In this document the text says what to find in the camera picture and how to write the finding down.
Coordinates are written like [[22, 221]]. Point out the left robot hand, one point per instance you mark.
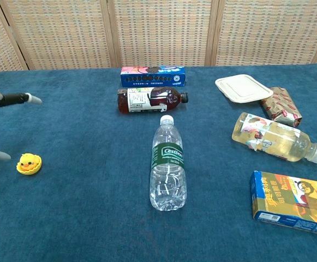
[[8, 98]]

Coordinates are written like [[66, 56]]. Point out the small yellow rubber duck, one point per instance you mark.
[[28, 161]]

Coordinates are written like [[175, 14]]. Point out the yellow scalloped dish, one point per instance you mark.
[[29, 169]]

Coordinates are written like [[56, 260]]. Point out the blue tablecloth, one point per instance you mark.
[[92, 191]]

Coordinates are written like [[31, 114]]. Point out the dark red tea bottle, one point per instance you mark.
[[150, 100]]

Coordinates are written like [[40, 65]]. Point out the woven folding screen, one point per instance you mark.
[[158, 31]]

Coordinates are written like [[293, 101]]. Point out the clear water bottle green label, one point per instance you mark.
[[168, 166]]

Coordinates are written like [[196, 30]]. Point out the beige rectangular lid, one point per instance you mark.
[[243, 88]]

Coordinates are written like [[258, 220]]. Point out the pale yellow drink bottle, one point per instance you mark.
[[275, 137]]

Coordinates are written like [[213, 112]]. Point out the gold red wrapped snack pack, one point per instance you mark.
[[282, 106]]

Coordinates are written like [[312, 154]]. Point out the blue yellow cookie box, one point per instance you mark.
[[292, 203]]

